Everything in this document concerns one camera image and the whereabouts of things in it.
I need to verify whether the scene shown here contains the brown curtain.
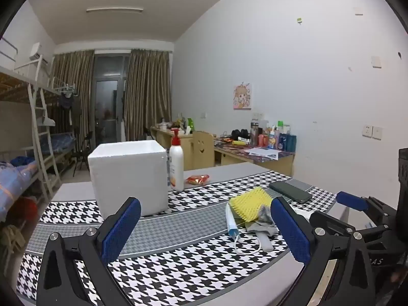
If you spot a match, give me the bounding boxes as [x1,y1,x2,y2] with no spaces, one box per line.
[124,49,173,141]
[51,50,95,147]

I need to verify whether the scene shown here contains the wooden desk with patterned cover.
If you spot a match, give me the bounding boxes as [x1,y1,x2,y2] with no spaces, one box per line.
[214,140,295,176]

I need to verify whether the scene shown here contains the wooden chair with smiley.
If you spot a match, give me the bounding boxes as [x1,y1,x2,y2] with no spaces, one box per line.
[192,131,215,170]

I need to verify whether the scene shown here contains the black folding chair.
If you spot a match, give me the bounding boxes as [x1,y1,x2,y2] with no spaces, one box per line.
[70,131,93,176]

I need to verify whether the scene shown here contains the printed paper sheets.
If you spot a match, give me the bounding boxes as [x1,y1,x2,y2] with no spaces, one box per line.
[245,147,283,160]

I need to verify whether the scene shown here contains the dark smartphone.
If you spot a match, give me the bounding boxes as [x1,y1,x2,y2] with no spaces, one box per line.
[269,181,313,204]

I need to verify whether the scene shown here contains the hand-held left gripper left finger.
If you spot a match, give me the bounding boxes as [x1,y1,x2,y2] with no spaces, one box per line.
[36,197,142,306]

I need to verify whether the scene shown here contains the grey sock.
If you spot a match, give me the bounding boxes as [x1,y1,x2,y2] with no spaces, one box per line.
[245,205,280,253]

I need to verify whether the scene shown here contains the yellow scrubbing sponge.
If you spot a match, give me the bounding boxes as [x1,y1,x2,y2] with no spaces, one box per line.
[229,187,272,222]

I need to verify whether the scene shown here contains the houndstooth table mat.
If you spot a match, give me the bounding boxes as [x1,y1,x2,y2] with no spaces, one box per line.
[16,170,338,303]

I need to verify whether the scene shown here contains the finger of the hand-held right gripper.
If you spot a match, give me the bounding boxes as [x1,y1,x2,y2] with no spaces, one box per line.
[309,210,355,240]
[336,190,397,222]

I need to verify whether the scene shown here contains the white air conditioner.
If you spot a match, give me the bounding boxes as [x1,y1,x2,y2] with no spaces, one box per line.
[29,42,50,63]

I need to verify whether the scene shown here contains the white lotion pump bottle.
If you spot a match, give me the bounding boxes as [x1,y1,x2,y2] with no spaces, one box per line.
[168,128,185,192]

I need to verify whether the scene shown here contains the red plastic bag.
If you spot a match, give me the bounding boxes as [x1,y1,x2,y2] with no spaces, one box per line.
[11,198,39,222]

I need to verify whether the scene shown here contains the ceiling tube light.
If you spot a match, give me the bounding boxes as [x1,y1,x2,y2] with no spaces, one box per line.
[86,6,144,14]

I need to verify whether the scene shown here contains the white clothes hangers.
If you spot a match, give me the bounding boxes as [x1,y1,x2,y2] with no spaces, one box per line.
[53,78,77,94]

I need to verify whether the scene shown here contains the blue and orange blanket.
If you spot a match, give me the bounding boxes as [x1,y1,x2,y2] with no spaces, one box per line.
[0,161,37,220]

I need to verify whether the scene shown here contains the blue plaid bedding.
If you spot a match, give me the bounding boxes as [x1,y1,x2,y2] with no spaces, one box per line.
[48,133,76,154]

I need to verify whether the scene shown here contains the glass balcony door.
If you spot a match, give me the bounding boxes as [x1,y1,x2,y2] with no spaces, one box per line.
[92,54,131,145]

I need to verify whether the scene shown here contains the plain wooden desk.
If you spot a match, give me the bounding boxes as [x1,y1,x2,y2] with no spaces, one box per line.
[150,126,195,171]

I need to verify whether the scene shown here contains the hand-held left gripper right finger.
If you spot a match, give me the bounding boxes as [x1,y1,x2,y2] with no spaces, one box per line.
[269,196,377,306]

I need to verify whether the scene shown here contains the row of toiletry bottles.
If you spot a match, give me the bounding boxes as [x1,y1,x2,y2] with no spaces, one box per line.
[250,119,297,152]

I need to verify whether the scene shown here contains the white bunk bed ladder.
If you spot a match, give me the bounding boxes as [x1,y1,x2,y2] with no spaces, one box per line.
[27,83,62,195]

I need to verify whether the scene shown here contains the white foam box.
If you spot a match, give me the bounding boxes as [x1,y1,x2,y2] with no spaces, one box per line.
[87,139,169,220]

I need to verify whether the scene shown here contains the cartoon wall poster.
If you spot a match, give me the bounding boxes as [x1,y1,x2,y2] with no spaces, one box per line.
[233,83,252,109]

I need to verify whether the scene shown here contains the red snack packet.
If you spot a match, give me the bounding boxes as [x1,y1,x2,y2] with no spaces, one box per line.
[186,174,210,185]

